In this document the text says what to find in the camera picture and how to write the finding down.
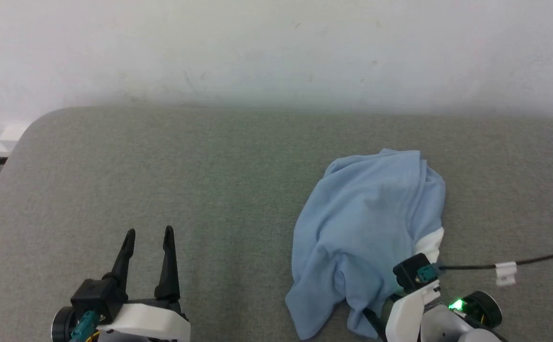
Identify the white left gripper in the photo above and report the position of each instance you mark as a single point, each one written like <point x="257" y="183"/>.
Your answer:
<point x="153" y="323"/>

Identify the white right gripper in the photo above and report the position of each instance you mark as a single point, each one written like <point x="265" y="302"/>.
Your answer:
<point x="407" y="313"/>

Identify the light blue white garment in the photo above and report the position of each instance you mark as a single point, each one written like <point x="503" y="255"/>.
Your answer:
<point x="362" y="213"/>

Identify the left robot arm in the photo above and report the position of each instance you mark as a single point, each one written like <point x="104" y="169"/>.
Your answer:
<point x="61" y="325"/>

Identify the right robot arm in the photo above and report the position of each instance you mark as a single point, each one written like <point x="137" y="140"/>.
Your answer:
<point x="466" y="323"/>

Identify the grey fabric sofa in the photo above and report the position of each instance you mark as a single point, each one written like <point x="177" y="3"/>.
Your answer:
<point x="210" y="190"/>

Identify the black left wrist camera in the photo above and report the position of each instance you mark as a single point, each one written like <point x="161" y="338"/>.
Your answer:
<point x="97" y="297"/>

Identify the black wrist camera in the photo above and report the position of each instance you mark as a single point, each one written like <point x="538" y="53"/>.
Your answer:
<point x="409" y="273"/>
<point x="97" y="297"/>

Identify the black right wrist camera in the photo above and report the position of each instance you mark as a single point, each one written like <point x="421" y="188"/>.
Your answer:
<point x="409" y="273"/>

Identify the white wall baseboard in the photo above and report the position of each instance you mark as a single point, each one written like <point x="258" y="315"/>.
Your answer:
<point x="1" y="137"/>

